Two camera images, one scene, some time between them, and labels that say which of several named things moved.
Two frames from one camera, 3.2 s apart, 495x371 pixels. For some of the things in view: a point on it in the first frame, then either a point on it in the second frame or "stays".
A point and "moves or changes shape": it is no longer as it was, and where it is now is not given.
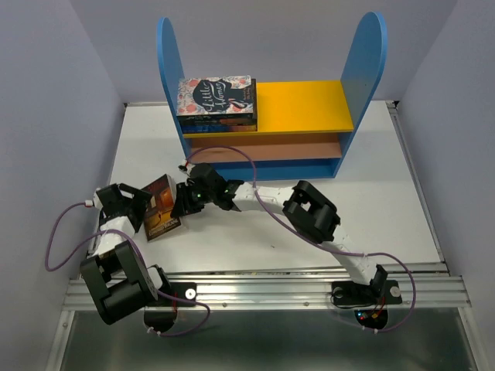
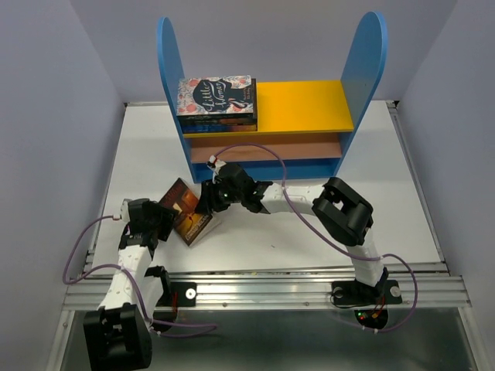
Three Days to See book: [218, 122] stays
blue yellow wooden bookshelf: [304, 128] stays
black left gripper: [140, 200] -> [167, 216]
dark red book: [158, 216] moves or changes shape
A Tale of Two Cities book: [229, 117] stays
